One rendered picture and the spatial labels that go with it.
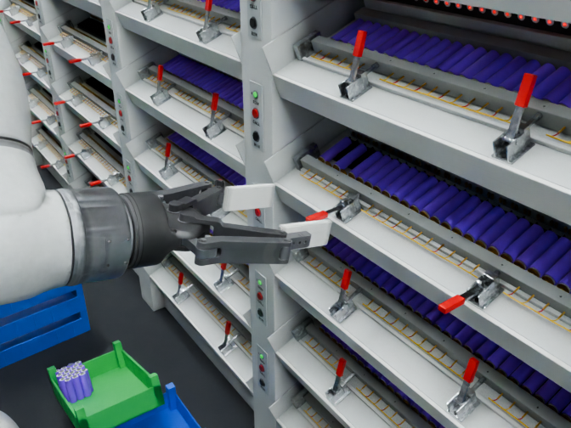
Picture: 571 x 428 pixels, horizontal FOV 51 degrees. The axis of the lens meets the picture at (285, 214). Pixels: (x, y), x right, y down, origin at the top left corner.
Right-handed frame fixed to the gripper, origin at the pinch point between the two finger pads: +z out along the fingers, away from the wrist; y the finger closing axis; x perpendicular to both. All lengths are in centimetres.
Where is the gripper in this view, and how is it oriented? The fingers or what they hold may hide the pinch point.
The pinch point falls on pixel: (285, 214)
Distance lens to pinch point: 70.7
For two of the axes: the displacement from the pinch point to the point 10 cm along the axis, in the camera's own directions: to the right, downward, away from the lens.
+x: 1.7, -9.2, -3.6
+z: 8.0, -0.9, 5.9
